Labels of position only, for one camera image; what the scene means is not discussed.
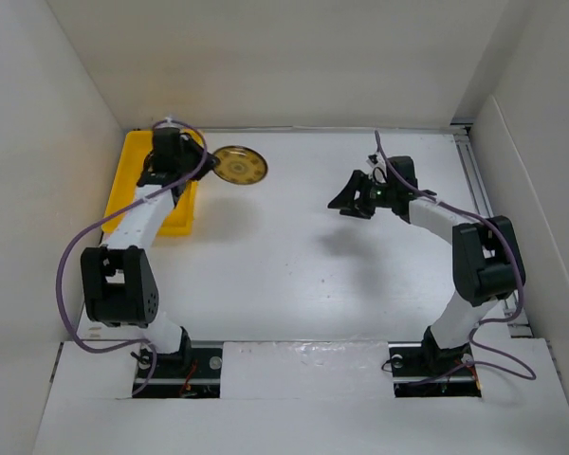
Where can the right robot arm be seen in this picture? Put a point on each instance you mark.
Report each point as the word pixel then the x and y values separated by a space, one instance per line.
pixel 441 349

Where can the aluminium rail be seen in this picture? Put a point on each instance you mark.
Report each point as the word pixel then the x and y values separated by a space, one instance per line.
pixel 487 266

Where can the yellow plastic bin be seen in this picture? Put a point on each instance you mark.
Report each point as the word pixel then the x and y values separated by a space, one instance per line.
pixel 136 146

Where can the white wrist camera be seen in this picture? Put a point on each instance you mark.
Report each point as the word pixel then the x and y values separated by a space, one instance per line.
pixel 378 169
pixel 168 122

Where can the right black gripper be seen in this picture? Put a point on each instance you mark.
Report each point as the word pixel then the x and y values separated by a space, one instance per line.
pixel 346 202

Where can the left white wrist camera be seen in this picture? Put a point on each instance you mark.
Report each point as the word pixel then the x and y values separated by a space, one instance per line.
pixel 168 122

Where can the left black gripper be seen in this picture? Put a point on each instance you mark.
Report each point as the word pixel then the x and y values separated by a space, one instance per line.
pixel 189 144

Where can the yellow patterned plate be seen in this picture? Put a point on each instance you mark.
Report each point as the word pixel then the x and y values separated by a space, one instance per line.
pixel 240 165

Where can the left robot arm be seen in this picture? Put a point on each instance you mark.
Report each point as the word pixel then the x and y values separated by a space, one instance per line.
pixel 119 286

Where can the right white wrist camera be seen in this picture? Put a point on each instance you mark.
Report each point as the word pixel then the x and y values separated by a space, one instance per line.
pixel 378 169

